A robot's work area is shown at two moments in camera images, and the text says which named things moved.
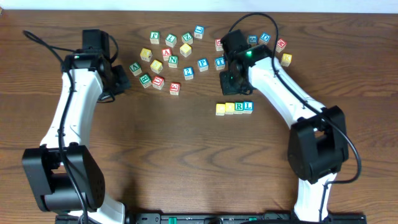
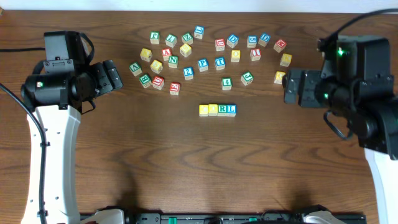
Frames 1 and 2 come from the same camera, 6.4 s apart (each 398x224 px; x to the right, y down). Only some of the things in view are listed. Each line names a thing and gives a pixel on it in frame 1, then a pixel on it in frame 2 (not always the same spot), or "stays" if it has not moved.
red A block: [166, 52] stays
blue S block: [253, 39] stays
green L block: [171, 40] stays
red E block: [281, 45] stays
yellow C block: [220, 109] → [203, 110]
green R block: [239, 107] → [222, 109]
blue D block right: [264, 38] stays
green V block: [135, 69] stays
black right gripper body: [228, 83] → [302, 88]
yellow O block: [229, 107] → [212, 109]
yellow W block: [157, 66] stays
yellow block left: [145, 54] stays
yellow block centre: [185, 50] stays
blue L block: [248, 107] → [231, 110]
